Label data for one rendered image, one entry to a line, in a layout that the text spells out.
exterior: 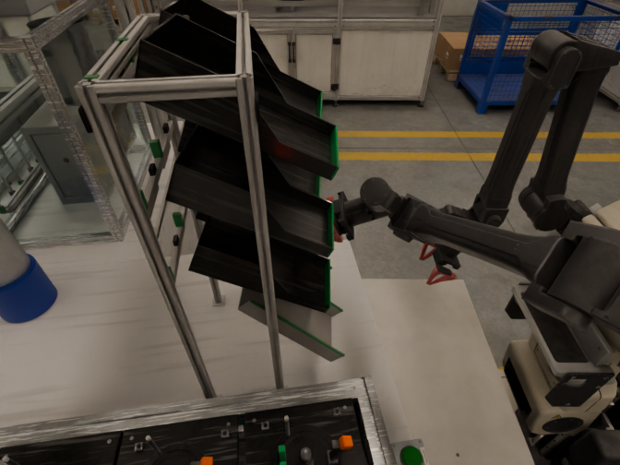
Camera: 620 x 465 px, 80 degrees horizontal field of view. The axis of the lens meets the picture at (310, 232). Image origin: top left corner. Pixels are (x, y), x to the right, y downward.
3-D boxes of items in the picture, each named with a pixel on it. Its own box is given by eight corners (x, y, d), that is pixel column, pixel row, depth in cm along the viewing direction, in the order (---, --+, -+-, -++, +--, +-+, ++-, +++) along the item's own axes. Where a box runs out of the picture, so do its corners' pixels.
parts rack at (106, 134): (278, 289, 121) (253, 8, 68) (289, 400, 94) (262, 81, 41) (212, 296, 119) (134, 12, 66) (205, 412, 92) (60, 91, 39)
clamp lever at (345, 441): (336, 450, 74) (351, 435, 69) (338, 461, 72) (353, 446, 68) (319, 450, 72) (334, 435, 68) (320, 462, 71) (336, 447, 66)
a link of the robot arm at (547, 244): (598, 339, 40) (655, 253, 39) (565, 317, 38) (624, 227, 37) (404, 244, 80) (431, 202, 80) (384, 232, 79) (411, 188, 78)
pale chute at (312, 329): (330, 316, 98) (343, 309, 96) (330, 363, 89) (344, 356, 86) (247, 263, 86) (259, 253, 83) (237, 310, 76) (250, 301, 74)
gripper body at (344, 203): (335, 221, 77) (369, 210, 75) (335, 192, 84) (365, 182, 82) (346, 242, 81) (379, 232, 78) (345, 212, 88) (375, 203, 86)
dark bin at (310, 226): (327, 210, 74) (345, 183, 69) (327, 258, 64) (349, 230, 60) (188, 156, 67) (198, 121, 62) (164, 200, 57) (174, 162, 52)
